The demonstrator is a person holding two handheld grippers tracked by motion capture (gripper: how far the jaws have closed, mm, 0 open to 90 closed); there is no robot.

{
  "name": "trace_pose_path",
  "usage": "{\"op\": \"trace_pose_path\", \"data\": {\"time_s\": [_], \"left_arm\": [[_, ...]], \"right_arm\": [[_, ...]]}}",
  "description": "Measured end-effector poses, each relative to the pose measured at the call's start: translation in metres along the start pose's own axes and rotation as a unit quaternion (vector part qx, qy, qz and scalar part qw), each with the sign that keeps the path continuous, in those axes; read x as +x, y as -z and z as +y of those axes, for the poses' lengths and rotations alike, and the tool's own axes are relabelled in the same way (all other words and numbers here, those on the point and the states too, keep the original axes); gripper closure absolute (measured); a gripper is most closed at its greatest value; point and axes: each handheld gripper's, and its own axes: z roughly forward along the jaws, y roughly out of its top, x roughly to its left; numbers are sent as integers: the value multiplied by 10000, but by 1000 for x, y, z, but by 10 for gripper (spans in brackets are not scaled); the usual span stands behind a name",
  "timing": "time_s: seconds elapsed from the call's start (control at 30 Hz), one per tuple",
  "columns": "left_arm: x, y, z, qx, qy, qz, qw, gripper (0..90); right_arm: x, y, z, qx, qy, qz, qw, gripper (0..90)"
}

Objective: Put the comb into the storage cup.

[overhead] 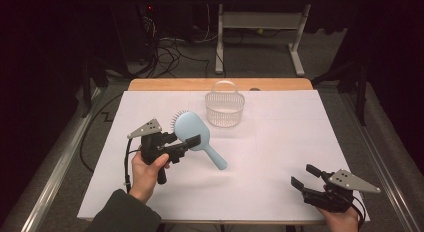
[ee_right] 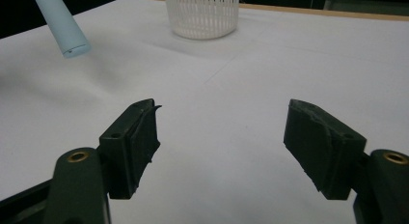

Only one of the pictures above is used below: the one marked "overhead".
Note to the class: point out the light blue hairbrush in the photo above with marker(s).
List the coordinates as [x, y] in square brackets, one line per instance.
[191, 125]

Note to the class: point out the person's right hand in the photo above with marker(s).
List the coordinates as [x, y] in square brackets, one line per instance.
[343, 222]

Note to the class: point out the aluminium floor rail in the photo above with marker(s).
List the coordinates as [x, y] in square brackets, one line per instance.
[56, 172]
[383, 165]

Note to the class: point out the dark metal stand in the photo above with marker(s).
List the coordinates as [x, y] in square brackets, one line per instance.
[360, 88]
[90, 85]

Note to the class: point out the white table mat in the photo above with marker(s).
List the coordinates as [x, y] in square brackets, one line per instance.
[266, 152]

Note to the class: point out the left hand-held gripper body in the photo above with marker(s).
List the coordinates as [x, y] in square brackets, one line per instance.
[151, 148]

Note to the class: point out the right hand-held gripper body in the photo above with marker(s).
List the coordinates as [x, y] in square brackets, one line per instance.
[333, 198]

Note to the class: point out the white plastic slotted basket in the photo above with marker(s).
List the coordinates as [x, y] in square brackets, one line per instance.
[225, 120]

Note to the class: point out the dark device with red light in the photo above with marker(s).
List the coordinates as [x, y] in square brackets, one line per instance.
[150, 12]

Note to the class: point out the person's left hand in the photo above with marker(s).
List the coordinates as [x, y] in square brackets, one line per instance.
[143, 178]

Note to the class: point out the white metal table frame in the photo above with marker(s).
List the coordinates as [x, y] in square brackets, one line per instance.
[263, 20]

